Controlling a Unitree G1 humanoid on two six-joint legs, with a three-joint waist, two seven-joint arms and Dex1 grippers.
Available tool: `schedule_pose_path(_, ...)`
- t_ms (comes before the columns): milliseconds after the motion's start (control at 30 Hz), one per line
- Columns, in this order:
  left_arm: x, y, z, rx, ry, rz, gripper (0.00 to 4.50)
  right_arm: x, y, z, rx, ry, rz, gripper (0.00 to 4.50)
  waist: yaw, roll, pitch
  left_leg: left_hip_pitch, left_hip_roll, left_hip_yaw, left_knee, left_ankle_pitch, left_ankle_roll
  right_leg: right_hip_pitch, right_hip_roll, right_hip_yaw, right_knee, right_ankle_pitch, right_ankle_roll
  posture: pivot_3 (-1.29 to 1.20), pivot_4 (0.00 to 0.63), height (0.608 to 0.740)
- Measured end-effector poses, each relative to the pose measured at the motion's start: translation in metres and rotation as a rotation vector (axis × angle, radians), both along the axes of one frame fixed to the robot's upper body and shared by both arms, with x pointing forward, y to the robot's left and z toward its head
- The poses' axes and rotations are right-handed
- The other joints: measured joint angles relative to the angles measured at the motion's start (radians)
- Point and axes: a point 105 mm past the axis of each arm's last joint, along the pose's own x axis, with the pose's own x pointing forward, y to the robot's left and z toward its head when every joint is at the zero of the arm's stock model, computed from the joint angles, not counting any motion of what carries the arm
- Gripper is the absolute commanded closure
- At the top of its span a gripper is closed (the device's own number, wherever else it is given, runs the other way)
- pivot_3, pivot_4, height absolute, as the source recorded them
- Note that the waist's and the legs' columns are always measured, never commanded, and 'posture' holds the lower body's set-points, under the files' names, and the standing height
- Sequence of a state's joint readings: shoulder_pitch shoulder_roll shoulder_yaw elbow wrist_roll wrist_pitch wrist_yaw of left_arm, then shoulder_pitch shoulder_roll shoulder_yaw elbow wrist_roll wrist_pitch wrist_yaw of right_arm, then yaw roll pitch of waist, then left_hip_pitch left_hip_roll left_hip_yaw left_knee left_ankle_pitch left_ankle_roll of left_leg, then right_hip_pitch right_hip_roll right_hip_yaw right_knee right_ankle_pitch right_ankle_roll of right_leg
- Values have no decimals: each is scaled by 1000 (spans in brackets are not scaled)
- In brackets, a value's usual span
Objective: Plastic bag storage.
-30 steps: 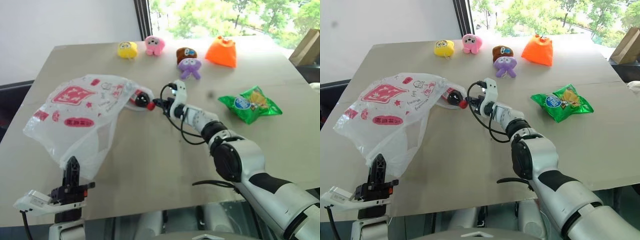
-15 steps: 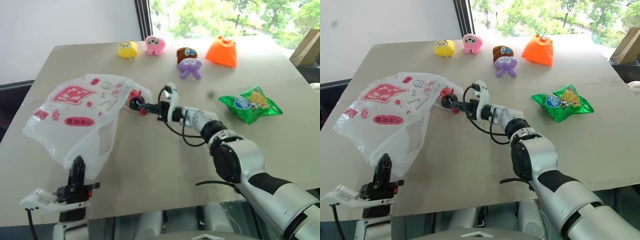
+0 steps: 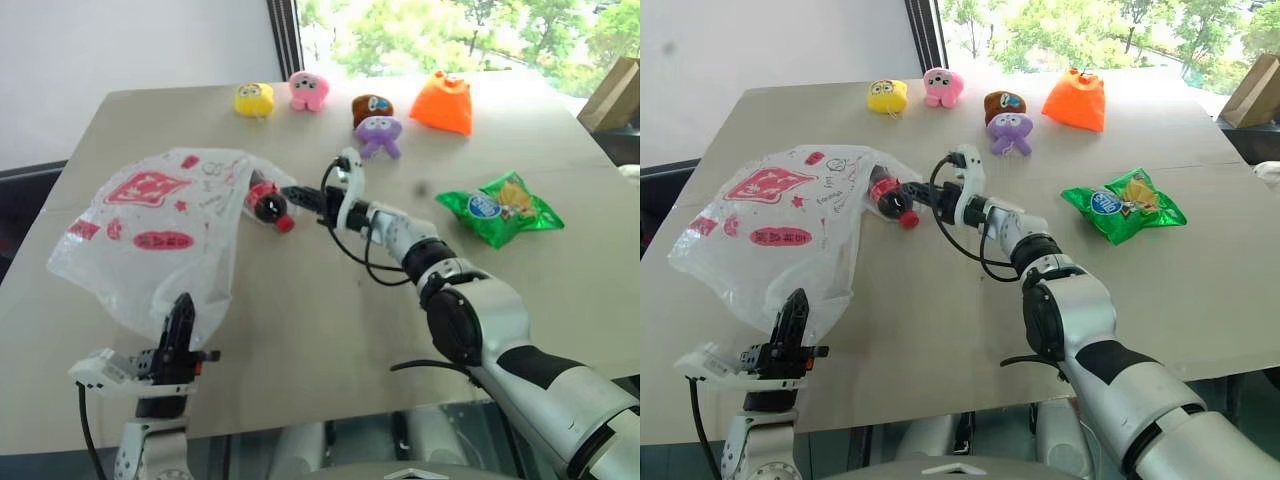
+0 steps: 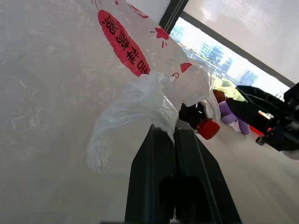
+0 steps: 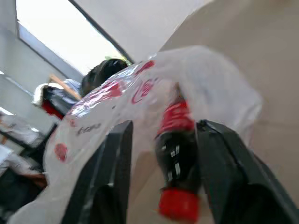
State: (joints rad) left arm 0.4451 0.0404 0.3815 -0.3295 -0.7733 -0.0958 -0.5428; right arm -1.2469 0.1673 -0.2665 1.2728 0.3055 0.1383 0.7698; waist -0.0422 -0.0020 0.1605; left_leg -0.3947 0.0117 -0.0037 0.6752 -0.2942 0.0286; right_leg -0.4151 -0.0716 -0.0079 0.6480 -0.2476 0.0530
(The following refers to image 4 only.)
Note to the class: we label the dark bottle with red cap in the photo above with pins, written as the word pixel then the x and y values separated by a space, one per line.
pixel 206 129

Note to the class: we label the purple plush toy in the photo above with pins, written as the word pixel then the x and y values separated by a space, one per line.
pixel 230 114

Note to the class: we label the white roller blind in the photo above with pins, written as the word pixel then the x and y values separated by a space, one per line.
pixel 245 28

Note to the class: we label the black window frame post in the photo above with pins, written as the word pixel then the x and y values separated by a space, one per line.
pixel 172 16

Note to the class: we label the translucent white red-printed plastic bag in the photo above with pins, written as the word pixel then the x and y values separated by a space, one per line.
pixel 144 102

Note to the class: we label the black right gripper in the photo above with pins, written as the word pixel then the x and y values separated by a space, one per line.
pixel 286 126

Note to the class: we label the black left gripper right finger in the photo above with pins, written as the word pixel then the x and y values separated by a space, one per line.
pixel 201 186

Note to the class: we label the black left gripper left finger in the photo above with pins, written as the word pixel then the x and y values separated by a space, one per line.
pixel 149 177

